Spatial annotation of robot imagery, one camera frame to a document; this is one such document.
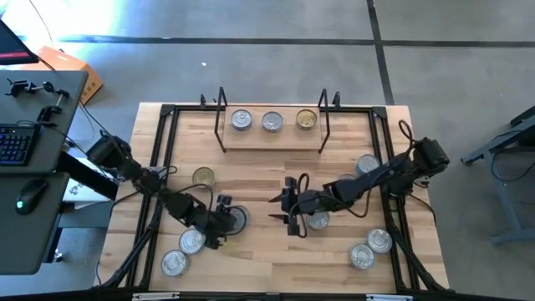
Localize black computer keyboard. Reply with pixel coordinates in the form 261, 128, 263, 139
0, 124, 41, 167

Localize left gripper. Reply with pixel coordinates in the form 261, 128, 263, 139
196, 194, 243, 251

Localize black desk support beam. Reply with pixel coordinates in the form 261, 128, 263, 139
56, 150, 120, 202

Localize white frame bracket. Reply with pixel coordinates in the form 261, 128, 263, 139
366, 294, 414, 301
132, 292, 181, 301

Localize grey-blue metal desk frame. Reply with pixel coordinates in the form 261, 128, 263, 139
459, 104, 535, 247

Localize blue cable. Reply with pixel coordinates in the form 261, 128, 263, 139
489, 146, 535, 183

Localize dark grey desk top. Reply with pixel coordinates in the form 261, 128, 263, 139
0, 172, 71, 276

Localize black desk monitor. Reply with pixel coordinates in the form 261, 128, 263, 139
0, 18, 40, 67

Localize orange cardboard box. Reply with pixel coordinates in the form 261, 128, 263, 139
23, 44, 104, 106

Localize black desk clamp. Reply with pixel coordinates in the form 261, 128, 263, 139
4, 78, 56, 99
36, 88, 71, 127

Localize black computer mouse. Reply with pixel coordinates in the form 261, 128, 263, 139
15, 178, 49, 217

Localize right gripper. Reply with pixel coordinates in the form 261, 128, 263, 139
268, 177, 318, 238

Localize light grey desk top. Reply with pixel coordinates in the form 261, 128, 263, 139
0, 69, 89, 176

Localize white printed carton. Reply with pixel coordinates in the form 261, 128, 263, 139
62, 177, 119, 211

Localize gold-lid tuna can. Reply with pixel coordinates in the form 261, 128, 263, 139
295, 108, 318, 131
191, 166, 216, 188

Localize wooden shelf with black legs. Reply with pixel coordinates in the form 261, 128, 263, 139
213, 86, 331, 155

